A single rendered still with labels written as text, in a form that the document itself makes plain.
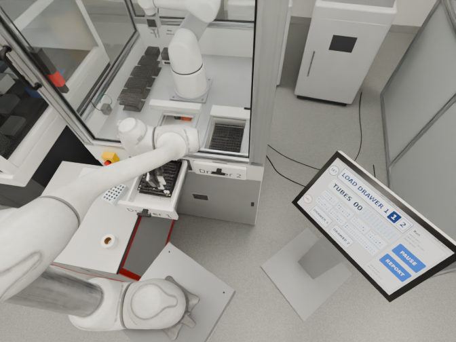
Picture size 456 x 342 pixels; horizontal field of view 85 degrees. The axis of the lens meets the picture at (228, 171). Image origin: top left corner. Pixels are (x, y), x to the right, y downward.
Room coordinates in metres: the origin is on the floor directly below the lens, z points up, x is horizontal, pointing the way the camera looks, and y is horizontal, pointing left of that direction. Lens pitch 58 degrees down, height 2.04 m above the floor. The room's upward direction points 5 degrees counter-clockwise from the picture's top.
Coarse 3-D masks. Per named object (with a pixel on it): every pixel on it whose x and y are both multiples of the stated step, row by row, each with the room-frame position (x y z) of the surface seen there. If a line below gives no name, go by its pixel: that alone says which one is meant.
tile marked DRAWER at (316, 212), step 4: (312, 208) 0.41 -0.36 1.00; (316, 208) 0.40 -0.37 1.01; (312, 212) 0.39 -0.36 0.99; (316, 212) 0.39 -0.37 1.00; (320, 212) 0.38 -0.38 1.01; (324, 212) 0.38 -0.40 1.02; (316, 216) 0.37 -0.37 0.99; (320, 216) 0.37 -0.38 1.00; (324, 216) 0.36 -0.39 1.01; (328, 216) 0.36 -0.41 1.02; (320, 220) 0.36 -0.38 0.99; (324, 220) 0.35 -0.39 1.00; (328, 220) 0.35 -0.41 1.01; (324, 224) 0.34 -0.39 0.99; (328, 224) 0.33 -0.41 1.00
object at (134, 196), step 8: (176, 160) 0.84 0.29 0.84; (184, 160) 0.84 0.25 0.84; (184, 168) 0.74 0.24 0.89; (144, 176) 0.75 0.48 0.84; (184, 176) 0.70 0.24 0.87; (136, 184) 0.68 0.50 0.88; (176, 184) 0.68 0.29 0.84; (136, 192) 0.65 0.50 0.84; (176, 192) 0.60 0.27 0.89; (128, 200) 0.58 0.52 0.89; (136, 200) 0.60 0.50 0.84; (144, 200) 0.60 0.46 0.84; (152, 200) 0.59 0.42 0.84; (176, 200) 0.56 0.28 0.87
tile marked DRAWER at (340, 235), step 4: (336, 224) 0.32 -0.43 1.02; (332, 228) 0.31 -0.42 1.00; (336, 228) 0.31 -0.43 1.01; (340, 228) 0.31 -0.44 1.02; (332, 232) 0.30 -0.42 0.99; (336, 232) 0.30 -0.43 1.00; (340, 232) 0.29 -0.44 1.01; (344, 232) 0.29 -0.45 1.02; (336, 236) 0.28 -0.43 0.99; (340, 236) 0.28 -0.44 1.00; (344, 236) 0.27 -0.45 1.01; (348, 236) 0.27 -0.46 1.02; (340, 240) 0.26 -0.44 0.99; (344, 240) 0.26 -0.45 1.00; (348, 240) 0.26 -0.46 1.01; (352, 240) 0.25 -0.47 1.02; (344, 244) 0.25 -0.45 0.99; (348, 244) 0.24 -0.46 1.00
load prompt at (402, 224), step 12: (348, 180) 0.45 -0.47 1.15; (360, 180) 0.44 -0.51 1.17; (360, 192) 0.40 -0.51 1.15; (372, 192) 0.39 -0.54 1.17; (372, 204) 0.35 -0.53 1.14; (384, 204) 0.34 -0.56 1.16; (384, 216) 0.30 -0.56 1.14; (396, 216) 0.29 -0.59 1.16; (396, 228) 0.25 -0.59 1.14; (408, 228) 0.24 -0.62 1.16
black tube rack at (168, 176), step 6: (168, 162) 0.81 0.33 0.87; (174, 162) 0.78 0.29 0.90; (180, 162) 0.80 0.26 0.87; (168, 168) 0.75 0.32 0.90; (174, 168) 0.74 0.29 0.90; (144, 174) 0.72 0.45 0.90; (168, 174) 0.71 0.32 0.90; (174, 174) 0.72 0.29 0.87; (144, 180) 0.68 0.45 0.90; (168, 180) 0.67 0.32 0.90; (174, 180) 0.69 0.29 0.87; (138, 186) 0.65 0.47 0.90; (144, 186) 0.65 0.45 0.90; (150, 186) 0.65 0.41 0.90; (168, 186) 0.65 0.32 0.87; (144, 192) 0.63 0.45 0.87; (150, 192) 0.63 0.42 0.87; (162, 192) 0.62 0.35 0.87
